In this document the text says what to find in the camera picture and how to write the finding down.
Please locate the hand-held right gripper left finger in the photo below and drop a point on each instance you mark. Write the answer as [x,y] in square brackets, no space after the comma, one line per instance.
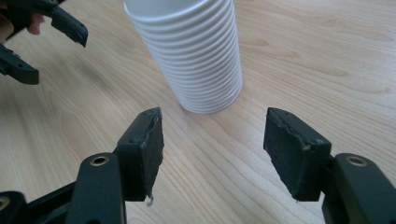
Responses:
[140,155]

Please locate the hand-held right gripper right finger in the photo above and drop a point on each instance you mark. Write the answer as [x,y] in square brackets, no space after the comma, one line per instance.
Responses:
[295,155]

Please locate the stack of white paper cups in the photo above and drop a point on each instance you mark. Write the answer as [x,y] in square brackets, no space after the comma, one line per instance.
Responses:
[193,56]

